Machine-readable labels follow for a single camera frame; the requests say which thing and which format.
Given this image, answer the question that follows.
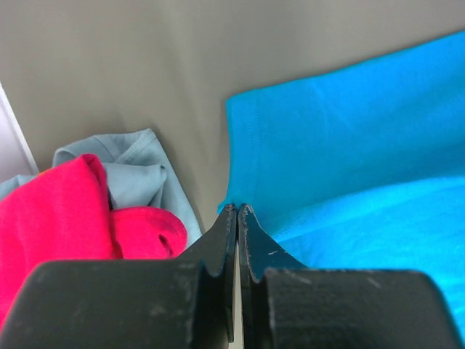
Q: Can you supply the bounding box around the red folded t shirt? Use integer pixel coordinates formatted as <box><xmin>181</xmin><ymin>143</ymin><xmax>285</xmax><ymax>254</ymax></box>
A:
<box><xmin>1</xmin><ymin>154</ymin><xmax>187</xmax><ymax>318</ymax></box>

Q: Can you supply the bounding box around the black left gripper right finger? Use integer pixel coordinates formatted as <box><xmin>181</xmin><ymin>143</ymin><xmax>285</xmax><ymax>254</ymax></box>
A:
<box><xmin>238</xmin><ymin>204</ymin><xmax>464</xmax><ymax>348</ymax></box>

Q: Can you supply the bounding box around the blue t shirt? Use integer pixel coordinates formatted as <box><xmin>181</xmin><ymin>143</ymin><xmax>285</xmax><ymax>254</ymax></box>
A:
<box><xmin>225</xmin><ymin>32</ymin><xmax>464</xmax><ymax>326</ymax></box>

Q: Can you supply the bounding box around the left aluminium frame post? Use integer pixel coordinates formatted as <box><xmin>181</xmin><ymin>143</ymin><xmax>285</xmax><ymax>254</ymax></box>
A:
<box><xmin>0</xmin><ymin>86</ymin><xmax>39</xmax><ymax>182</ymax></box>

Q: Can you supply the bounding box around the grey folded t shirt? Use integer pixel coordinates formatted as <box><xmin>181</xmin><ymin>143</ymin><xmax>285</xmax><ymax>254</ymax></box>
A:
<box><xmin>1</xmin><ymin>129</ymin><xmax>201</xmax><ymax>248</ymax></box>

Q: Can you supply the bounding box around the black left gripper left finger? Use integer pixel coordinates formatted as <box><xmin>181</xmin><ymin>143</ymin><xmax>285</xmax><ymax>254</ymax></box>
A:
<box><xmin>1</xmin><ymin>205</ymin><xmax>237</xmax><ymax>348</ymax></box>

